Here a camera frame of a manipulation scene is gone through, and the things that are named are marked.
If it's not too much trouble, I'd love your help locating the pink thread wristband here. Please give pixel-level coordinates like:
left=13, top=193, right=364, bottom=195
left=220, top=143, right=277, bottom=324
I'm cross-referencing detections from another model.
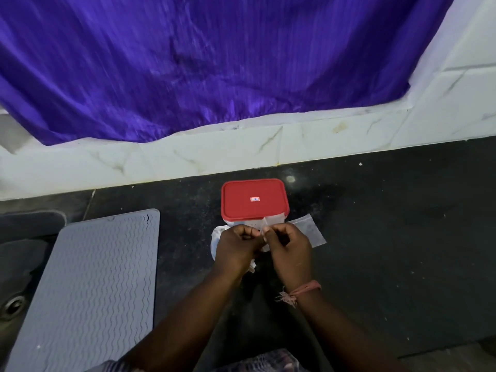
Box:
left=275, top=281, right=322, bottom=309

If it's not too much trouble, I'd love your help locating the clear plastic bag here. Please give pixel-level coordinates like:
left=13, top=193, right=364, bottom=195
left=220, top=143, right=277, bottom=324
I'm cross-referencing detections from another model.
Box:
left=260, top=214, right=327, bottom=253

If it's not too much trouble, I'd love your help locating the person's patterned clothing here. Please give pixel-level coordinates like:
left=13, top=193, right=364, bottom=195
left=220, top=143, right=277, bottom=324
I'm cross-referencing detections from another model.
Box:
left=87, top=348, right=311, bottom=372

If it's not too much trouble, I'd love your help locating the purple cloth curtain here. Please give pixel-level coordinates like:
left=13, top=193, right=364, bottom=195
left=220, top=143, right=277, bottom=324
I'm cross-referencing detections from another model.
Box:
left=0, top=0, right=457, bottom=146

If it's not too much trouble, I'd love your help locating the red lidded plastic container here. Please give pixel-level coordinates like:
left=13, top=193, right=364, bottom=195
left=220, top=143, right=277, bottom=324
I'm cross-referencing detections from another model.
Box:
left=221, top=179, right=290, bottom=229

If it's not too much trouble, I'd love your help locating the person's left forearm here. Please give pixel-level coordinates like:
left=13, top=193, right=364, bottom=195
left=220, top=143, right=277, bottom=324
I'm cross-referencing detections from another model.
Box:
left=123, top=267, right=246, bottom=372

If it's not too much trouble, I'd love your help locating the person's right hand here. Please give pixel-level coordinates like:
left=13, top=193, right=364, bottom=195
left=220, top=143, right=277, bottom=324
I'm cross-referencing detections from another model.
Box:
left=262, top=223, right=314, bottom=289

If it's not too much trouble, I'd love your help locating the person's right forearm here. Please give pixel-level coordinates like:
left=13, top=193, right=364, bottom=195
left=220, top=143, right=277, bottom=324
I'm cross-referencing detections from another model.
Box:
left=295, top=284, right=400, bottom=372

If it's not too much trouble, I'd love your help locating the grey wavy silicone mat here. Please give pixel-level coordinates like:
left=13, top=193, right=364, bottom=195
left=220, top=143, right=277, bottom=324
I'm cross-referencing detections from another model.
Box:
left=5, top=208, right=161, bottom=372

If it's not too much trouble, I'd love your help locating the person's left hand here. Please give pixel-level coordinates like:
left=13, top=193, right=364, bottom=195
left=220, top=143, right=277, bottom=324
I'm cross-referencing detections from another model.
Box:
left=214, top=224, right=265, bottom=279

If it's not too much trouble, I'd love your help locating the steel sink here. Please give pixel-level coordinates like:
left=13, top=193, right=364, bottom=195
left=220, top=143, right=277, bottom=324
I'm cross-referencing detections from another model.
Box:
left=0, top=210, right=67, bottom=366

